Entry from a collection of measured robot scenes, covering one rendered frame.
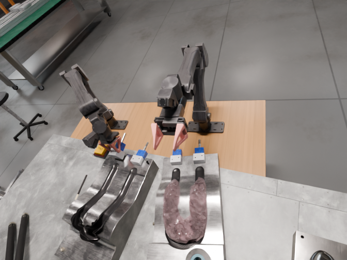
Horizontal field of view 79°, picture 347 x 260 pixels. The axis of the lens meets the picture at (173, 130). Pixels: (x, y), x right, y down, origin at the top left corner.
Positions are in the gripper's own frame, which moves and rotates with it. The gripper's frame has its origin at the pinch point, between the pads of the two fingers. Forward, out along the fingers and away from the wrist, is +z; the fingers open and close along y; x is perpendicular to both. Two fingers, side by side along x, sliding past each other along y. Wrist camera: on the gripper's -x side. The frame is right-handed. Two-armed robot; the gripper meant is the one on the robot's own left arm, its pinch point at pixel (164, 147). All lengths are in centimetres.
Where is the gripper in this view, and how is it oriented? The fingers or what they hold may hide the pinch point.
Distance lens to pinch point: 63.4
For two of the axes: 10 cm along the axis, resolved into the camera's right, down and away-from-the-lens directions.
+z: -2.4, 8.1, -5.3
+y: 9.3, 0.3, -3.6
